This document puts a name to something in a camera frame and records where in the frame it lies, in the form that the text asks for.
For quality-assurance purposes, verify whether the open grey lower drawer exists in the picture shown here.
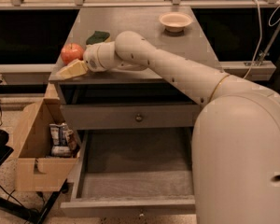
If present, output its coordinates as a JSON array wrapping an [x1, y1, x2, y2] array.
[[61, 128, 195, 217]]

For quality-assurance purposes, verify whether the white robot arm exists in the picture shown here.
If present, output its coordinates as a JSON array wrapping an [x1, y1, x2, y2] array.
[[58, 31, 280, 224]]

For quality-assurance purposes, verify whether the red apple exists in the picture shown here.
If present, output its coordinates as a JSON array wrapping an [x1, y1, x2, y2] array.
[[61, 43, 84, 65]]

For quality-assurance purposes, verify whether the closed grey top drawer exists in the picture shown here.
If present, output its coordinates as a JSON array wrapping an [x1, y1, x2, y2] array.
[[61, 103, 201, 130]]

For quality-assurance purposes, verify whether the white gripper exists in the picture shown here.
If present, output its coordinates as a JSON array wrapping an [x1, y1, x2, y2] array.
[[56, 45, 103, 79]]

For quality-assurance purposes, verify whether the snack bag in box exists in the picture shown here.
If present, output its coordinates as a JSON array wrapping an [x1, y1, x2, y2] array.
[[49, 122, 77, 158]]

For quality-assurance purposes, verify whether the white cable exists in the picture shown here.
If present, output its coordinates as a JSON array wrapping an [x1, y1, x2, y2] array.
[[242, 0, 280, 79]]

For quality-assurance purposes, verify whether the cardboard box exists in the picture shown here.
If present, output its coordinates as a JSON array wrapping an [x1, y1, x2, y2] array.
[[13, 93, 80, 191]]

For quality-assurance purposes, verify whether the green and yellow sponge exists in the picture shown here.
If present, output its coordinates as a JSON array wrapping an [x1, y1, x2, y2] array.
[[86, 31, 110, 45]]

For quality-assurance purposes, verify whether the beige bowl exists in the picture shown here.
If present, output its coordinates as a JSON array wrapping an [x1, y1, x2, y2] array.
[[159, 12, 193, 33]]

